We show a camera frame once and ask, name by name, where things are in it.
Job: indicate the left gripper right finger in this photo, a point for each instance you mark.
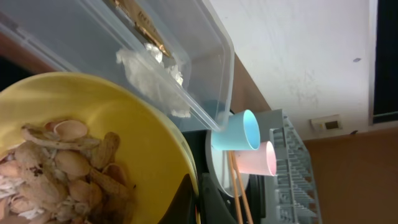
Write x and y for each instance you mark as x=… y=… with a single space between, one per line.
x=212 y=206

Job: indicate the wall power outlet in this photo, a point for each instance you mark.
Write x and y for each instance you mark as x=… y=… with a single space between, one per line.
x=326 y=123

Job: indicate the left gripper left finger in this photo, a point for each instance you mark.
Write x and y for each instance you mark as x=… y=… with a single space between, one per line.
x=182 y=209

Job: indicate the grey round plate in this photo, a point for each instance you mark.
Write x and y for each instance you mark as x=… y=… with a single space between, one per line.
x=218 y=166

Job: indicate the grey dishwasher rack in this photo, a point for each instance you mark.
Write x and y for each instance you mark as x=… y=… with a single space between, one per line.
x=291 y=195

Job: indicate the pink plastic cup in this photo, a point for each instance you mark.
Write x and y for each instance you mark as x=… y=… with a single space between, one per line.
x=259 y=162

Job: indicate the nut shell food scraps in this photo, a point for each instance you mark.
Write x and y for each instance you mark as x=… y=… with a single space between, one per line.
x=61 y=174

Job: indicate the blue plastic cup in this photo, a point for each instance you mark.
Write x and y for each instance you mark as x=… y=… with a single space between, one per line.
x=241 y=134

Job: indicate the gold snack wrapper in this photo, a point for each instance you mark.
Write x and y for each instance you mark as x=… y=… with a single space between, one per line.
x=142 y=22

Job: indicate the white tissue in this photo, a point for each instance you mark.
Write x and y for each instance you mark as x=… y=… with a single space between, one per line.
x=149 y=85

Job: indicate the yellow bowl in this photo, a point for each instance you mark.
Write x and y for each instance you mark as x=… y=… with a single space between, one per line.
x=153 y=152

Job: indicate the wooden chopstick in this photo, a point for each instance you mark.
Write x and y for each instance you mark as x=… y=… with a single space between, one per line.
x=235 y=188
x=240 y=182

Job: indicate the clear plastic waste bin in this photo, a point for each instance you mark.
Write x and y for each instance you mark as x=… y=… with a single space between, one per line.
x=84 y=36

